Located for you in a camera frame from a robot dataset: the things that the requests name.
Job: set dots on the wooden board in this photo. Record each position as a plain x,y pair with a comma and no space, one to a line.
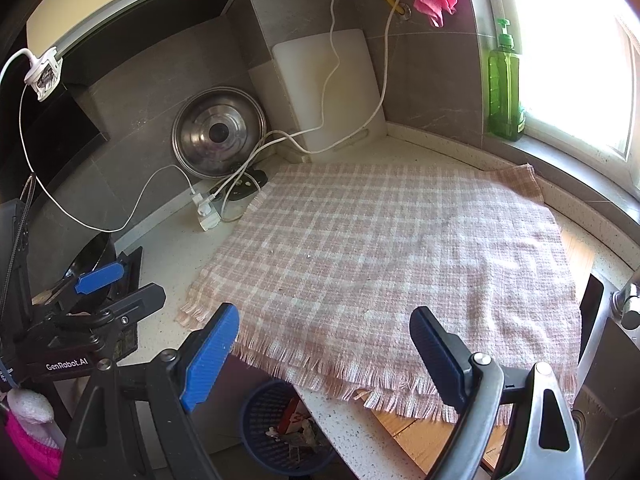
425,435

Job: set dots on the person's left hand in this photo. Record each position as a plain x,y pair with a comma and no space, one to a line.
30,402

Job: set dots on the steel pot lid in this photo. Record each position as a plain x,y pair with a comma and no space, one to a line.
200,130

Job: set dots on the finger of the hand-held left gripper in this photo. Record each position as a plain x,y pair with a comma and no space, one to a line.
145,297
100,277

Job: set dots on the pink checked fringed cloth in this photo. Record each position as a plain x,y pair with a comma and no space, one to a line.
375,260

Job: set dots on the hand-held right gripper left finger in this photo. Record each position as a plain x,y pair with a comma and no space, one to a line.
210,355

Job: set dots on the steel sink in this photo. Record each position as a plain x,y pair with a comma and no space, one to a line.
600,385

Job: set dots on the pale flat board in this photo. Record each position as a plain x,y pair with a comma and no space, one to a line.
265,90

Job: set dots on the window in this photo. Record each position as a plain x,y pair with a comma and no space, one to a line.
575,60

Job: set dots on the white power strip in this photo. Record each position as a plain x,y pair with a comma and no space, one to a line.
210,220

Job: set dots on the black lid rest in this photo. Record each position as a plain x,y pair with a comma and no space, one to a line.
250,180

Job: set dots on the white clip-on device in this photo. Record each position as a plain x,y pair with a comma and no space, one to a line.
45,75

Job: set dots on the metal faucet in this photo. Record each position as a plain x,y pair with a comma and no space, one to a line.
630,305

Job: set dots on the green soap pump bottle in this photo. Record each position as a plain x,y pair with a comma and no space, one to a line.
502,90

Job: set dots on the white cutting board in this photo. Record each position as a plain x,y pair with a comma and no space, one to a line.
310,85

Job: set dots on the range hood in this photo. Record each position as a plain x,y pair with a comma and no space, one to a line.
125,0

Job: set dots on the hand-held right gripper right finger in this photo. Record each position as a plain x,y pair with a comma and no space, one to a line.
437,355

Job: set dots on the blue plastic basket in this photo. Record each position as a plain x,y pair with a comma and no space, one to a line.
260,410

